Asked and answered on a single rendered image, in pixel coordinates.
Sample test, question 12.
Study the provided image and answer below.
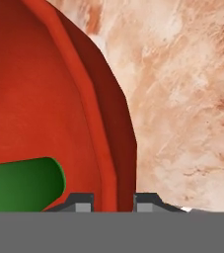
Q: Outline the red bowl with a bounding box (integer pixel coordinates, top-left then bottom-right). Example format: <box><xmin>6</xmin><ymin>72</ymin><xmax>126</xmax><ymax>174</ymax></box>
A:
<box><xmin>0</xmin><ymin>0</ymin><xmax>138</xmax><ymax>213</ymax></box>

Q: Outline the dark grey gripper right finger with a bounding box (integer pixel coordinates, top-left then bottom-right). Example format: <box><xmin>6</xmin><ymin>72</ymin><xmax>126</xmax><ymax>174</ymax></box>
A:
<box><xmin>133</xmin><ymin>193</ymin><xmax>187</xmax><ymax>213</ymax></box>

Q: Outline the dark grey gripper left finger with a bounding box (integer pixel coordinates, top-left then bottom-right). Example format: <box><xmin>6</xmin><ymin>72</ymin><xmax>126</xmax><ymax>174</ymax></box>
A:
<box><xmin>43</xmin><ymin>193</ymin><xmax>96</xmax><ymax>213</ymax></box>

